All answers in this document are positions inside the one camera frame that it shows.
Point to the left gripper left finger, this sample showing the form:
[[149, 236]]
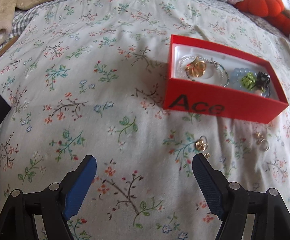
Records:
[[56, 204]]

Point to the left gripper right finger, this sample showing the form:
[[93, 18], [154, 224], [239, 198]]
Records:
[[232, 203]]

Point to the green crystal hair clip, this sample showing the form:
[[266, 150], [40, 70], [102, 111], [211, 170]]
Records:
[[248, 81]]

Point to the black hair claw clip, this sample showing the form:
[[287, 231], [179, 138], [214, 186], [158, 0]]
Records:
[[262, 80]]

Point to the gold clover brooch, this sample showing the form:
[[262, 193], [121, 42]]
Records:
[[195, 68]]

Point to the red Ace jewelry box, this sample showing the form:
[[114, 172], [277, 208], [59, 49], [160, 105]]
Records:
[[211, 94]]

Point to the small gold earring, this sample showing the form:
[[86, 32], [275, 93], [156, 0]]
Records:
[[207, 155]]

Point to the gold hoop earring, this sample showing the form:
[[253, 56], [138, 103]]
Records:
[[201, 144]]

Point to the floral bed sheet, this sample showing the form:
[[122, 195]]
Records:
[[91, 80]]

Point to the orange plush toy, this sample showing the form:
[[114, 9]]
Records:
[[271, 10]]

